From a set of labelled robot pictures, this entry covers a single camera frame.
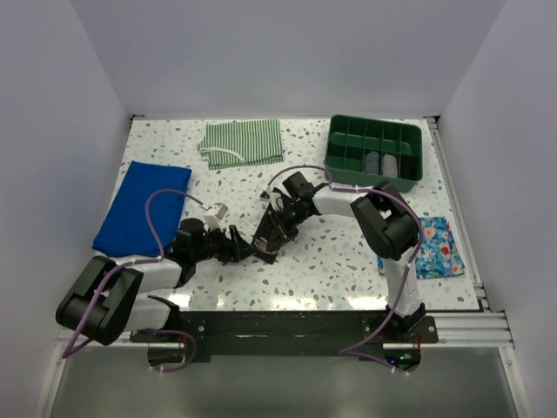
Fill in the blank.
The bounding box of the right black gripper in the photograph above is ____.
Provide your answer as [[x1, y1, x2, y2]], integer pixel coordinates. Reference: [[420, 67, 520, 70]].
[[266, 203, 312, 253]]

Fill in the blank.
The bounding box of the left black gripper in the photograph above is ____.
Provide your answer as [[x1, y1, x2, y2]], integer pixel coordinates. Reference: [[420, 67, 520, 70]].
[[191, 223, 256, 263]]

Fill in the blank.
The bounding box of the black pinstriped underwear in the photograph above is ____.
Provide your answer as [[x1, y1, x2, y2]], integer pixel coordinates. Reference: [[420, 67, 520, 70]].
[[252, 210, 296, 264]]

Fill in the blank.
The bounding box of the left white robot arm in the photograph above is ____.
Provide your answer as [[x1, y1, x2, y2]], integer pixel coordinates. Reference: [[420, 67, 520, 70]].
[[55, 219, 255, 345]]

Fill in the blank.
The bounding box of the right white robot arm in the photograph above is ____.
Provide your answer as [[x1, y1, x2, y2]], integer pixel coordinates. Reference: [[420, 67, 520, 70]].
[[252, 172, 426, 342]]

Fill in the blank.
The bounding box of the green striped underwear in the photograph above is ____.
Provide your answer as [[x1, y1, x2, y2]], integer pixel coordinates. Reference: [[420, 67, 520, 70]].
[[198, 119, 284, 170]]

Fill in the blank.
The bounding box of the blue folded underwear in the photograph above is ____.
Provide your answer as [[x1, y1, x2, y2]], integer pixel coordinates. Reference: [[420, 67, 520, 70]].
[[92, 161, 191, 258]]

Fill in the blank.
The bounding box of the rolled blue striped underwear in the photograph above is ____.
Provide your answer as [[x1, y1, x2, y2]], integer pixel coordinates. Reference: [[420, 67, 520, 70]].
[[363, 151, 381, 175]]

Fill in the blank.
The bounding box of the rolled grey striped underwear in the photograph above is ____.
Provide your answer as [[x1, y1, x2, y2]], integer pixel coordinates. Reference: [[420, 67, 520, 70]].
[[381, 154, 399, 179]]

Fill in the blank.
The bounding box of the blue floral underwear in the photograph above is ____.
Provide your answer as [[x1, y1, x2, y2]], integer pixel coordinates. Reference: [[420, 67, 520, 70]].
[[376, 216, 466, 280]]

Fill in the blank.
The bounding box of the green divided storage bin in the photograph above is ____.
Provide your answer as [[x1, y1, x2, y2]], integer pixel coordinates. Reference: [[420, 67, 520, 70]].
[[325, 114, 424, 192]]

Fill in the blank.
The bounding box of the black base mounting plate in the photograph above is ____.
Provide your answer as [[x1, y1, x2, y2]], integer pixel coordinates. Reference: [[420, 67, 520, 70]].
[[131, 311, 439, 370]]

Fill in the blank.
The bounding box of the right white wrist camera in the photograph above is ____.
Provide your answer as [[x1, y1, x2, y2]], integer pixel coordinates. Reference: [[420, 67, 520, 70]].
[[259, 186, 283, 208]]

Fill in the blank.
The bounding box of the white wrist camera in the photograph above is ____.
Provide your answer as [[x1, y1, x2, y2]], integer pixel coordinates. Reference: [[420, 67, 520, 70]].
[[259, 186, 283, 208], [204, 203, 228, 230]]

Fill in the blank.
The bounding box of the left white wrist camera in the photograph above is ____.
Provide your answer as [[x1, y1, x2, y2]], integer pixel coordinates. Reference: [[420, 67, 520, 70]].
[[204, 203, 228, 230]]

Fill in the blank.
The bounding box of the aluminium frame rail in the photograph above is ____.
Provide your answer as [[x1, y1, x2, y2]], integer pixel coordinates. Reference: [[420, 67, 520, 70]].
[[426, 117, 514, 348]]

